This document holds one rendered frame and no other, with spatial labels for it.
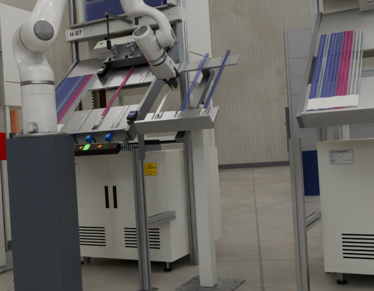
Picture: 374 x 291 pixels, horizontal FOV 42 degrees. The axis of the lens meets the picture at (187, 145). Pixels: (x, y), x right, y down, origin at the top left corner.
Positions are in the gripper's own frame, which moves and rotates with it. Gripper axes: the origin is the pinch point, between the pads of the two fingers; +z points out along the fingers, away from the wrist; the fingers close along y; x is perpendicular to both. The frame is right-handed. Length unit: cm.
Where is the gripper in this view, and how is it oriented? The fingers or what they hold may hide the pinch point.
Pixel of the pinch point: (172, 83)
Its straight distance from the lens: 221.4
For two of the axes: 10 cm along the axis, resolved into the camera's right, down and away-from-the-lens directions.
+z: 4.0, 5.9, 7.0
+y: -8.9, 0.6, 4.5
